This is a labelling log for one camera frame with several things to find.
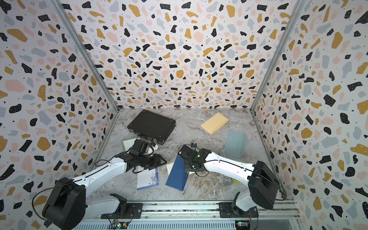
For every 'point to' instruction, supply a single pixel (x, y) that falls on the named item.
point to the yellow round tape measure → (235, 181)
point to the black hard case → (153, 125)
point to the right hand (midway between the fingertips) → (189, 167)
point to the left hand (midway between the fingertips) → (165, 162)
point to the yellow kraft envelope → (214, 124)
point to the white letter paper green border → (128, 143)
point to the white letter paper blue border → (147, 178)
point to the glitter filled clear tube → (227, 180)
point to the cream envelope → (169, 167)
